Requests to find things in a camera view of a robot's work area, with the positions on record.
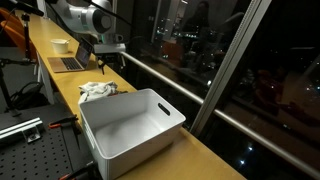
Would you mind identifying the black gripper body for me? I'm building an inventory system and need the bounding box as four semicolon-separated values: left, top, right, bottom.
95;52;125;68

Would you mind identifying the white towel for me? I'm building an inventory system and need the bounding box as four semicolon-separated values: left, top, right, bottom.
78;80;118;105

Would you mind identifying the white plastic basket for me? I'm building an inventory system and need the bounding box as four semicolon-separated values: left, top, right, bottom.
78;88;187;180

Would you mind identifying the silver laptop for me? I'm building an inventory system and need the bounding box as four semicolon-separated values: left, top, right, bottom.
47;37;95;74

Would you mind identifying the white bowl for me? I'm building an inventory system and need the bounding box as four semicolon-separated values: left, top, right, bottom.
50;38;71;55

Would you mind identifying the black orange clamp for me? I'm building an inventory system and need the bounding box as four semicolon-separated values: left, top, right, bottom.
48;114;79;130
58;161;98;180

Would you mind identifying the black bag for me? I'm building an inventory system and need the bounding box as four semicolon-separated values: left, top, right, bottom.
8;81;49;111

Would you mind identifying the orange chair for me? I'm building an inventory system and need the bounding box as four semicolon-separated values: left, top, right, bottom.
0;7;38;59

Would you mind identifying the black tripod stand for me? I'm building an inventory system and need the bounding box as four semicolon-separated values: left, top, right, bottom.
0;0;45;118

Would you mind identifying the aluminium extrusion bar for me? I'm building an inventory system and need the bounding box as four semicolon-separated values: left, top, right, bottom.
0;117;44;140

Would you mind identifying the black perforated breadboard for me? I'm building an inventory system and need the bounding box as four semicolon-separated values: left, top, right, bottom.
0;103;98;180

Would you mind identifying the grey window mullion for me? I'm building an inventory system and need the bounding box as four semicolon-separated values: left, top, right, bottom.
189;0;273;138

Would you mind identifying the metal window handrail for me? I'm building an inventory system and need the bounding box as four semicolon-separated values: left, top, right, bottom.
119;49;320;179

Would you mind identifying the metal corner bracket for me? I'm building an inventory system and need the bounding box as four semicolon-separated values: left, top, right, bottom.
22;128;42;144

